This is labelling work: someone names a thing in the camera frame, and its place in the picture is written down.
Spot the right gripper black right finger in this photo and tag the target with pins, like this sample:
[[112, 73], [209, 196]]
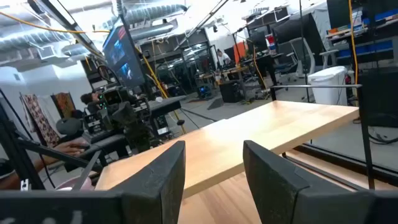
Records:
[[280, 193]]

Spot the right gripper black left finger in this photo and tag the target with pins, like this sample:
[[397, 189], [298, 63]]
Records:
[[155, 193]]

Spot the lilac ribbed mug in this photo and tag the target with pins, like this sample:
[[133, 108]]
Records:
[[62, 186]]

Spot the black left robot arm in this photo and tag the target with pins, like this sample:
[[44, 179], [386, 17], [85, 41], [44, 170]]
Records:
[[102, 143]]

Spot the person's forearm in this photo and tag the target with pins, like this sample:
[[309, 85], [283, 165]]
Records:
[[46, 161]]

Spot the person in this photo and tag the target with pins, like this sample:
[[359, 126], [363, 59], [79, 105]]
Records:
[[90, 99], [223, 57]]

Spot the black work table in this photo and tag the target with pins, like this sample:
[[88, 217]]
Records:
[[164, 105]]

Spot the large display screen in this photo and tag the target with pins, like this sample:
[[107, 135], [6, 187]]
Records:
[[122, 56]]

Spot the person's hand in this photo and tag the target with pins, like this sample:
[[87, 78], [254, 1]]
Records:
[[73, 147]]

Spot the red patterned cloth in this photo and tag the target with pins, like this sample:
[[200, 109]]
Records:
[[38, 118]]

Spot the black storage box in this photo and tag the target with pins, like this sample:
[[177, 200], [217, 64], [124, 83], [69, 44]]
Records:
[[230, 91]]

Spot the white waste bin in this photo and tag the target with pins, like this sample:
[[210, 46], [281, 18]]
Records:
[[326, 87]]

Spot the grey office chair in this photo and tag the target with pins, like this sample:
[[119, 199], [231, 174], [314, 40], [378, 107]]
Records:
[[298, 53]]

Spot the rack with blue bins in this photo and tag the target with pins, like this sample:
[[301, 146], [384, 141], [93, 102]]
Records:
[[367, 49]]

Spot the silver ventilation duct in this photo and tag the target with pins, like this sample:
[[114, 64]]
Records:
[[31, 40], [149, 14]]

